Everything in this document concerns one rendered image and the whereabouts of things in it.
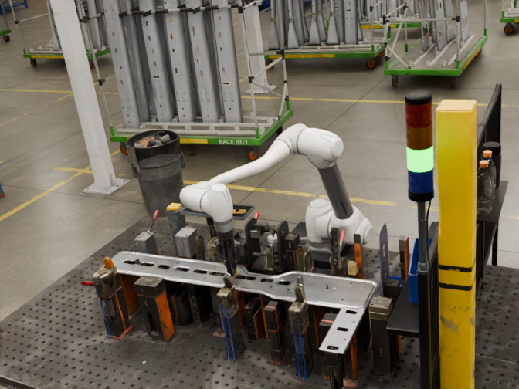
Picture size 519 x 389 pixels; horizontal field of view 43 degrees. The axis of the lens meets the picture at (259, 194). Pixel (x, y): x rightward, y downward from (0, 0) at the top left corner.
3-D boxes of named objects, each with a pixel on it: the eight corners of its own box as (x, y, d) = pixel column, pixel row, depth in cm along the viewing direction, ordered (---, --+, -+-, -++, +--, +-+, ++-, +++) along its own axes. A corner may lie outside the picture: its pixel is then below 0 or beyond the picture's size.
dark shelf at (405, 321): (385, 333, 256) (385, 327, 255) (432, 225, 329) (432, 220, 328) (444, 343, 247) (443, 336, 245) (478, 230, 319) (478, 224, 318)
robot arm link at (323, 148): (346, 224, 371) (381, 233, 358) (331, 245, 364) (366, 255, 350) (307, 119, 321) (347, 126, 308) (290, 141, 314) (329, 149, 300)
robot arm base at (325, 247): (303, 235, 387) (302, 226, 384) (340, 237, 380) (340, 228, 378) (295, 252, 371) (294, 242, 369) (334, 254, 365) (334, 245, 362)
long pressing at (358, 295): (95, 273, 330) (94, 270, 330) (121, 251, 348) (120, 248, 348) (364, 312, 272) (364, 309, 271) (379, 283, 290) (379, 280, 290)
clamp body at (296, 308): (290, 377, 285) (281, 310, 271) (300, 360, 295) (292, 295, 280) (310, 381, 281) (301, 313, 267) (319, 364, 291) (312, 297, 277)
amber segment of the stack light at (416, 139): (404, 150, 175) (403, 127, 173) (409, 140, 181) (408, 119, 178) (429, 150, 172) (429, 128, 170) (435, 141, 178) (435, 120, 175)
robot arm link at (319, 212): (317, 225, 383) (314, 192, 373) (344, 233, 372) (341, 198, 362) (300, 238, 372) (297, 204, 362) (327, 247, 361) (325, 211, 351)
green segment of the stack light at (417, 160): (405, 171, 178) (404, 150, 175) (410, 161, 183) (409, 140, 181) (430, 173, 175) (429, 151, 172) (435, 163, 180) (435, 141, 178)
